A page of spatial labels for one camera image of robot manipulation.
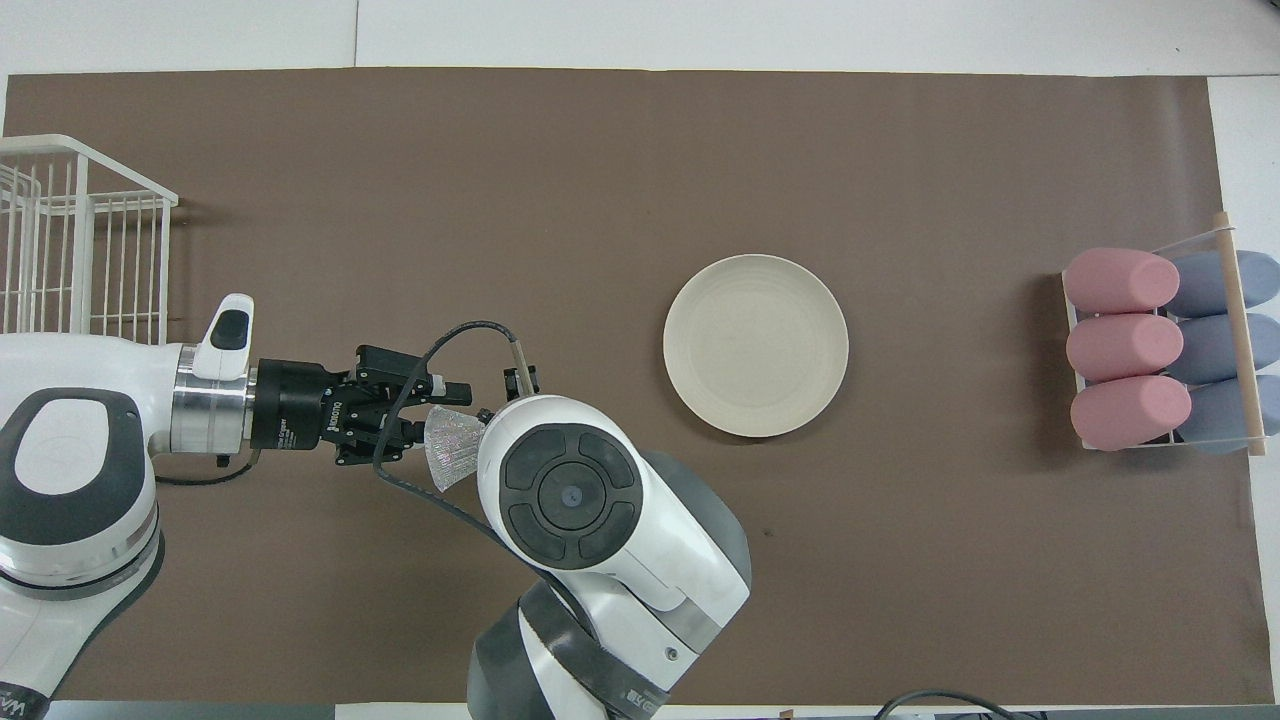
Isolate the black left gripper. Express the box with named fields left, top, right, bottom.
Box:
left=250, top=345, right=435, bottom=468

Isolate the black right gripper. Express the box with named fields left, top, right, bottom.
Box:
left=398, top=365, right=542, bottom=453

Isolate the clear plastic wrap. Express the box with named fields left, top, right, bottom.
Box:
left=424, top=405, right=491, bottom=493

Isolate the round cream plate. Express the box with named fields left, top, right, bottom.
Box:
left=663, top=255, right=850, bottom=439

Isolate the brown table mat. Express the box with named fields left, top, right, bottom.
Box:
left=0, top=68, right=1276, bottom=706

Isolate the pink plastic cup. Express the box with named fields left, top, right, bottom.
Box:
left=1070, top=375, right=1193, bottom=452
left=1063, top=248, right=1181, bottom=315
left=1066, top=313, right=1185, bottom=383

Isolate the blue plastic cup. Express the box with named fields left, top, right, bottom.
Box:
left=1175, top=375, right=1271, bottom=456
left=1170, top=313, right=1280, bottom=385
left=1165, top=250, right=1280, bottom=318

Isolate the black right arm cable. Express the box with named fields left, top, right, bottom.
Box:
left=372, top=320, right=561, bottom=601

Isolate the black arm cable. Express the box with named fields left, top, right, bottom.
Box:
left=155, top=453, right=263, bottom=489
left=372, top=320, right=561, bottom=601

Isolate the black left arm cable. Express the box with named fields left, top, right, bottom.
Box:
left=155, top=453, right=263, bottom=489

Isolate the white wire dish rack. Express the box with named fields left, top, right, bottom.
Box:
left=0, top=134, right=180, bottom=346

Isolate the thin black cable loop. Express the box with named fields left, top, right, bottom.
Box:
left=875, top=689, right=1016, bottom=720

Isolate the wire cup rack wooden handle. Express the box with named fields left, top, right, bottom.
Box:
left=1060, top=211, right=1269, bottom=458

